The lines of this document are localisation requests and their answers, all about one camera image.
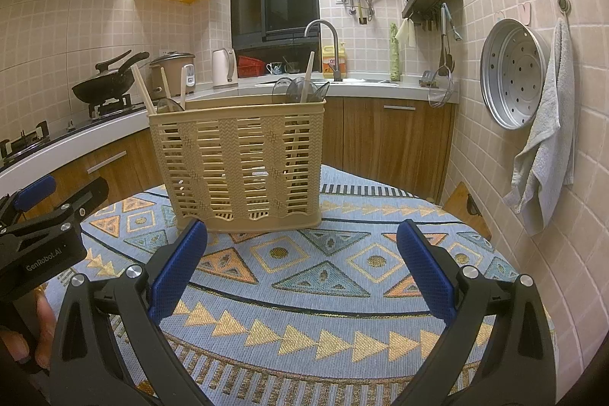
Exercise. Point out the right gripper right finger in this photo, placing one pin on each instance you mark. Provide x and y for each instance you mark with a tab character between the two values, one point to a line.
517	367

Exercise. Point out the cream chopstick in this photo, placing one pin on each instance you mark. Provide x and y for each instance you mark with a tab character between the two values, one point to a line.
307	78

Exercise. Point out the left hand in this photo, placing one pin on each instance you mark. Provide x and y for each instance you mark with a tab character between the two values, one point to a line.
28	330

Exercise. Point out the blue patterned round mat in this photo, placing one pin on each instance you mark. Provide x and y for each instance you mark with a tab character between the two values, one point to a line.
327	315

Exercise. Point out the beige plastic utensil basket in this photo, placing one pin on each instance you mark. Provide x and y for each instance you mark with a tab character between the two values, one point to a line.
241	164

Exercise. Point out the brown rice cooker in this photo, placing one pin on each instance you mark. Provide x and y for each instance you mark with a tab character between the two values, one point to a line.
171	64

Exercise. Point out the metal steamer tray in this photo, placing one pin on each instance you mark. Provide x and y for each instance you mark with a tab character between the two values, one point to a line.
512	70

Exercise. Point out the black gas stove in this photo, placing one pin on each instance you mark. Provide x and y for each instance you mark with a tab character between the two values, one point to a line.
29	140

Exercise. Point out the black round ladle spoon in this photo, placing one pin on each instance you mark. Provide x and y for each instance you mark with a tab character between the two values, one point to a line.
167	105

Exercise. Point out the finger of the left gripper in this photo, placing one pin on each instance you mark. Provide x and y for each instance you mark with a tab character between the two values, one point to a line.
14	205
86	200

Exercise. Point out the red container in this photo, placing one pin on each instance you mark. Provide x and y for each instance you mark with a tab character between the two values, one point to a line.
250	67

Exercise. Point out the grey hanging towel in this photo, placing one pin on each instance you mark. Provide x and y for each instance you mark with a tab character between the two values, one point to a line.
547	162

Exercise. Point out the black wok pan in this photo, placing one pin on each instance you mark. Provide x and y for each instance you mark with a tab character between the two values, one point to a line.
108	82

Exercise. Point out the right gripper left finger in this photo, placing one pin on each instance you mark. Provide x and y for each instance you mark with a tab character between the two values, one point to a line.
87	367

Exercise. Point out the yellow detergent bottle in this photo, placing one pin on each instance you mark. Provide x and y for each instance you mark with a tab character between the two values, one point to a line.
328	60

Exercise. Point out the wooden base cabinets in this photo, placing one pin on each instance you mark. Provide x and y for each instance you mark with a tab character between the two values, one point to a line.
403	143

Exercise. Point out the pink electric kettle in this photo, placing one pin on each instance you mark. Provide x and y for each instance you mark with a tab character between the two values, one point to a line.
224	68

